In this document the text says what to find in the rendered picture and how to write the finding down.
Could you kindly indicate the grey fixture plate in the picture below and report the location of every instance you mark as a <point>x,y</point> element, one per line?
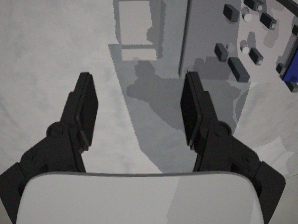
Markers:
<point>206,25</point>

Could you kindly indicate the blue rectangular block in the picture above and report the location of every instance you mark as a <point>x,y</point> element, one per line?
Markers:
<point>291,72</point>

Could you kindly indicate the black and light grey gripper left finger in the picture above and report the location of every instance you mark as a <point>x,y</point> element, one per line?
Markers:
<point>65,141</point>

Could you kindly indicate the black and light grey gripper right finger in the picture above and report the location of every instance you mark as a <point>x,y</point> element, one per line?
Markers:
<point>218,150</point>

